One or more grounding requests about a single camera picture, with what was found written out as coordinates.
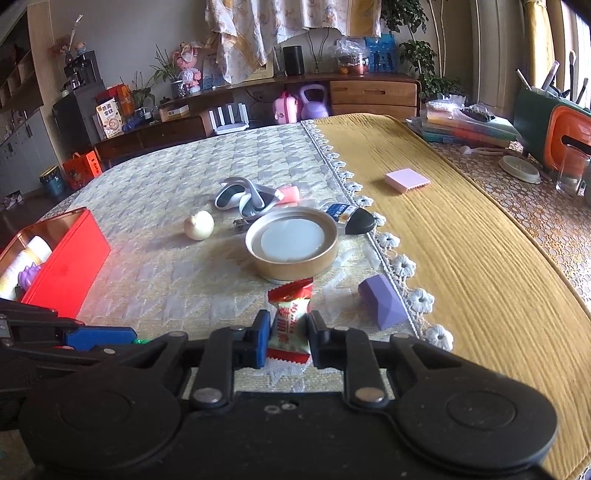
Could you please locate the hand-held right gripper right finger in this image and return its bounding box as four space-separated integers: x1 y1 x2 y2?
307 310 445 411

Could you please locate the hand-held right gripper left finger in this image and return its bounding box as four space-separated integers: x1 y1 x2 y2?
139 309 272 412

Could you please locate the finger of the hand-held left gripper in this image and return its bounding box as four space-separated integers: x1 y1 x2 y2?
0 298 137 352

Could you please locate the red white candy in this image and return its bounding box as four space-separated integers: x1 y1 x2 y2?
266 277 315 366

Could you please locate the red tin box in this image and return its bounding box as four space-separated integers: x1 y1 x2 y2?
0 207 112 320

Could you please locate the clear bottle with black cap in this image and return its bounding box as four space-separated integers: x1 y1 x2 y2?
322 202 376 236

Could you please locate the purple faceted block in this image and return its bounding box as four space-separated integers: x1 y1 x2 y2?
357 274 410 331

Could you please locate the purple spiky toy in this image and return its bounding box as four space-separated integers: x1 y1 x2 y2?
17 262 45 291

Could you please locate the round gold tin lid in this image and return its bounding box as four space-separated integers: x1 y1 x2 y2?
245 206 341 284

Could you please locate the white plastic bottle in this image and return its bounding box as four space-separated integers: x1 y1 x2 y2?
0 235 52 296

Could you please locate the white garlic bulb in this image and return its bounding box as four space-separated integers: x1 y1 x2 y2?
183 210 216 241

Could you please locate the grey white folded massager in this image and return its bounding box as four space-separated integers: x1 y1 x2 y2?
214 176 283 219

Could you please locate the yellow textured cloth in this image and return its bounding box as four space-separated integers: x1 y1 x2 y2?
300 114 591 480

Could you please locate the blue bucket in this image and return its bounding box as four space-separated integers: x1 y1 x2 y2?
39 166 66 197

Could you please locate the orange paper bag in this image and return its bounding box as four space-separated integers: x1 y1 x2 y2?
62 151 102 190

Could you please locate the pink notepad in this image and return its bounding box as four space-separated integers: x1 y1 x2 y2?
385 168 431 193

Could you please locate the white orange snack box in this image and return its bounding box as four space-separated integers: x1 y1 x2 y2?
95 98 125 140

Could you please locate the white router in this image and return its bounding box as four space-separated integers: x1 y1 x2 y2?
208 103 250 135

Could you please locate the black mini fridge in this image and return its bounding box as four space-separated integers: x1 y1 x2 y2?
51 82 107 145

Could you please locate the pink toy backpack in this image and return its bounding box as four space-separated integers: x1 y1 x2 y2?
272 91 300 124

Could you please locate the purple kettlebell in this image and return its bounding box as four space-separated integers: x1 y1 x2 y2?
298 84 330 119

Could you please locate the white plastic spoon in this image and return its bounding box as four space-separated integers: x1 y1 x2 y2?
459 145 505 158

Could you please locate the wooden sideboard cabinet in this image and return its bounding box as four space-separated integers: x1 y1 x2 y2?
94 73 422 163

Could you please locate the stack of books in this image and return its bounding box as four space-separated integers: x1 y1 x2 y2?
406 100 522 145

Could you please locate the lace patterned tablecloth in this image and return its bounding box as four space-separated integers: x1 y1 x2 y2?
428 137 591 320

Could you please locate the white round lid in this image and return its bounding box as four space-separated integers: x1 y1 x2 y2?
499 155 542 185

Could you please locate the small potted plant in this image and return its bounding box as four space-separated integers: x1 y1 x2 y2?
150 45 189 99

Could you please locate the black coffee machine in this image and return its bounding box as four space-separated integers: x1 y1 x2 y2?
63 50 98 91

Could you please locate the black cylinder speaker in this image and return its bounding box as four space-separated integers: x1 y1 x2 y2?
282 44 307 76

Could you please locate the pink doll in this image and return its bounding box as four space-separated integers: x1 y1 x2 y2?
172 41 204 94

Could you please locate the clear plastic bag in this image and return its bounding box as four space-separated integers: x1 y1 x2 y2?
329 37 371 76

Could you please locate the tall green houseplant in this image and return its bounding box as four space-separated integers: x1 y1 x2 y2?
381 0 464 101

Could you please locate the clear drinking glass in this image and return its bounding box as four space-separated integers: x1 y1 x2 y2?
556 142 591 198

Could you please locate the green orange storage box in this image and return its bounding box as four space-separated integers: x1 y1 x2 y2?
513 87 591 171

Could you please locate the floral hanging cloth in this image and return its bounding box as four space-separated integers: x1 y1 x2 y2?
205 0 385 85

